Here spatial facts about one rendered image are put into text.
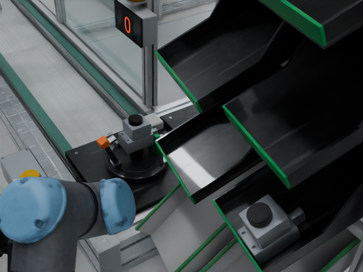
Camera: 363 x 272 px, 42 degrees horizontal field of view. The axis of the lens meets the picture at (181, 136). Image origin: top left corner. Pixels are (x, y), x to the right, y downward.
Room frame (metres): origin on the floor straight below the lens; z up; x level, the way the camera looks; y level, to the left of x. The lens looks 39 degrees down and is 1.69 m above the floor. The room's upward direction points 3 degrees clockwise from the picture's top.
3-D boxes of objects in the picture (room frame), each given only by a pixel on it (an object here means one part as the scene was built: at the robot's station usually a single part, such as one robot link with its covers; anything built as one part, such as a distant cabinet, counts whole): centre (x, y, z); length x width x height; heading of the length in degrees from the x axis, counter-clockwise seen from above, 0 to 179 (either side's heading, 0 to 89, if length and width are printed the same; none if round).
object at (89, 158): (0.78, 0.10, 0.96); 0.24 x 0.24 x 0.02; 36
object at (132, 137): (0.79, 0.09, 1.06); 0.08 x 0.04 x 0.07; 126
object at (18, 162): (0.73, 0.32, 0.93); 0.21 x 0.07 x 0.06; 36
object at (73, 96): (1.04, 0.25, 0.91); 0.84 x 0.28 x 0.10; 36
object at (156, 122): (0.92, 0.07, 0.97); 0.05 x 0.05 x 0.04; 36
